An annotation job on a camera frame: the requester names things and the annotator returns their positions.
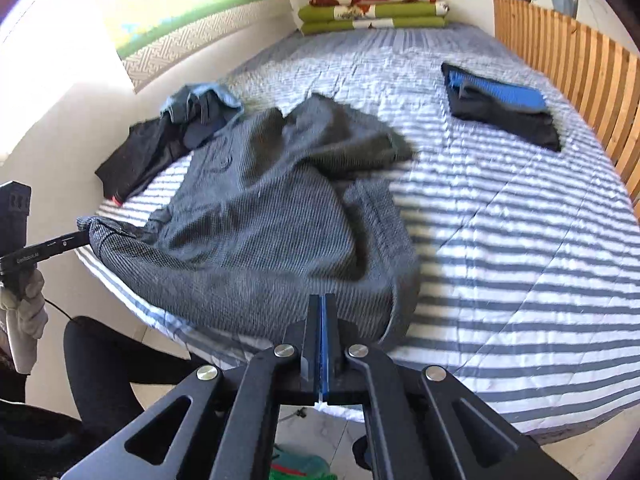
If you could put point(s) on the grey pants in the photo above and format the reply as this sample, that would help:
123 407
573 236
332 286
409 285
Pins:
250 200

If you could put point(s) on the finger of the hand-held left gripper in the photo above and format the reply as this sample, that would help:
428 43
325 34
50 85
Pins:
55 246

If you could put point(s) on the wall poster with patterned border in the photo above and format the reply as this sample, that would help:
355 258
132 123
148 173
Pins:
200 0

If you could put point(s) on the blue denim garment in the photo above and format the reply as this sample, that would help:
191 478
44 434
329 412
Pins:
200 97

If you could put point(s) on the striped bed cover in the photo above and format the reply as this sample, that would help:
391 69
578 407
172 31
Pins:
500 240

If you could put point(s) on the green cloth item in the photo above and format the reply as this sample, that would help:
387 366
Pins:
300 465

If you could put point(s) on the folded black garment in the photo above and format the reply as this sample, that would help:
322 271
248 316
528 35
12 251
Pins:
500 117

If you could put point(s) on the folded blue garment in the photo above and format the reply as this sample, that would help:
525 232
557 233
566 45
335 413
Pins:
505 91

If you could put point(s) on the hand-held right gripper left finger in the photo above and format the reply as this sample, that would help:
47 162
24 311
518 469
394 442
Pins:
313 345

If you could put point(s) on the wooden slatted bed frame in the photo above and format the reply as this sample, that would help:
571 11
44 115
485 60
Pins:
575 55

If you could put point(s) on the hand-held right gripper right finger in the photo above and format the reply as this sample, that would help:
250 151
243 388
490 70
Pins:
329 345

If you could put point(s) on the person's left hand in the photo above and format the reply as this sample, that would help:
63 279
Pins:
27 325

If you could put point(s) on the person's leg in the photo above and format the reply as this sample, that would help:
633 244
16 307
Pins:
110 360

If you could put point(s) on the green folded blanket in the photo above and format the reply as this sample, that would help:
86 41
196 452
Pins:
380 10
350 27

